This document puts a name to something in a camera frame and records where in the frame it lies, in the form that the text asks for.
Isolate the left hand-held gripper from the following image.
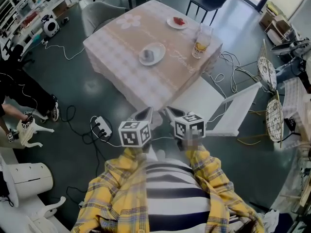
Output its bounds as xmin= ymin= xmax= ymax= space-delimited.
xmin=118 ymin=106 xmax=154 ymax=148

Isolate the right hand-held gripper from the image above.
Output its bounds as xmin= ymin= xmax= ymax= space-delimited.
xmin=164 ymin=106 xmax=207 ymax=147

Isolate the white plate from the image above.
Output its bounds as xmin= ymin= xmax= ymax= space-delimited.
xmin=138 ymin=43 xmax=167 ymax=67
xmin=166 ymin=16 xmax=189 ymax=30

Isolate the person's right forearm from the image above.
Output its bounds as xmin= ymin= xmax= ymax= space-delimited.
xmin=185 ymin=144 xmax=266 ymax=233

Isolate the person's left forearm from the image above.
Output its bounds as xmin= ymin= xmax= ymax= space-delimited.
xmin=71 ymin=146 xmax=149 ymax=233

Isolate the person's right hand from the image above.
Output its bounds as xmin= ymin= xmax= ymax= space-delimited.
xmin=186 ymin=127 xmax=204 ymax=152

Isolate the white flat panel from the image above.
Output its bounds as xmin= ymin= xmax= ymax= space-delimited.
xmin=171 ymin=77 xmax=225 ymax=117

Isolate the table with pink checked tablecloth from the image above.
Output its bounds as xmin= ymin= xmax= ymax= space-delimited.
xmin=83 ymin=0 xmax=223 ymax=112

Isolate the white power strip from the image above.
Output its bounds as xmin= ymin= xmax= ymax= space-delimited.
xmin=94 ymin=116 xmax=113 ymax=138

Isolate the glass of beer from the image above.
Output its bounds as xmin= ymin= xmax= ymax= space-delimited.
xmin=191 ymin=24 xmax=214 ymax=60

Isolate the person's striped shirt torso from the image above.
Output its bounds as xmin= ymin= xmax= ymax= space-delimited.
xmin=144 ymin=151 xmax=212 ymax=233

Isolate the grey armchair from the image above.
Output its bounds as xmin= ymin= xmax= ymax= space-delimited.
xmin=81 ymin=1 xmax=130 ymax=38

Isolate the table with white checked cloth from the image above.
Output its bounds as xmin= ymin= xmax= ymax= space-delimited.
xmin=282 ymin=77 xmax=311 ymax=142

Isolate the white round robot toy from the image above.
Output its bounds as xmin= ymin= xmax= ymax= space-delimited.
xmin=41 ymin=14 xmax=60 ymax=38

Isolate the white cylinder furniture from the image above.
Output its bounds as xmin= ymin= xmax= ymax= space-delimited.
xmin=0 ymin=154 xmax=54 ymax=208

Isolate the cardboard box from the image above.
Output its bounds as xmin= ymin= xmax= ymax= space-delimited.
xmin=259 ymin=7 xmax=292 ymax=33

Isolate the white shelf unit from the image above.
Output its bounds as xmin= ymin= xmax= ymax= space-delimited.
xmin=0 ymin=0 xmax=81 ymax=58

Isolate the black cable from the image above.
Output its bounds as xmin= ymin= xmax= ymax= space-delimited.
xmin=58 ymin=105 xmax=115 ymax=205

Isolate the white frame board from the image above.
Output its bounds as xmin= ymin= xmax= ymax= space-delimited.
xmin=205 ymin=82 xmax=263 ymax=137

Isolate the white cable bundle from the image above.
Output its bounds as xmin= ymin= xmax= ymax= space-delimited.
xmin=208 ymin=50 xmax=262 ymax=99

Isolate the gold wire chair patterned cushion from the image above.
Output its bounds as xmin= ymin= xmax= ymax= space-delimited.
xmin=237 ymin=89 xmax=285 ymax=149
xmin=232 ymin=39 xmax=278 ymax=93

